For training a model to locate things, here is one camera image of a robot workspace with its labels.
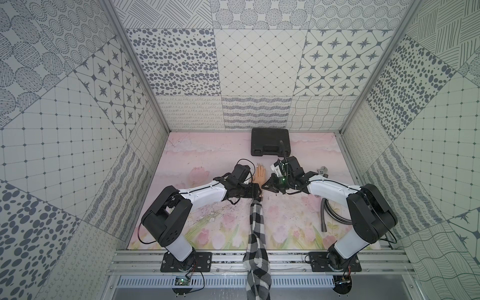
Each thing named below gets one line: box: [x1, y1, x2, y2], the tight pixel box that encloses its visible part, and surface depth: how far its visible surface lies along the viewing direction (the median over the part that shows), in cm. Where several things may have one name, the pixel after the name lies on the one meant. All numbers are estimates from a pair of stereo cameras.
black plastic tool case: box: [250, 128, 292, 157], surface depth 113 cm
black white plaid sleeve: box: [243, 197, 272, 300], surface depth 71 cm
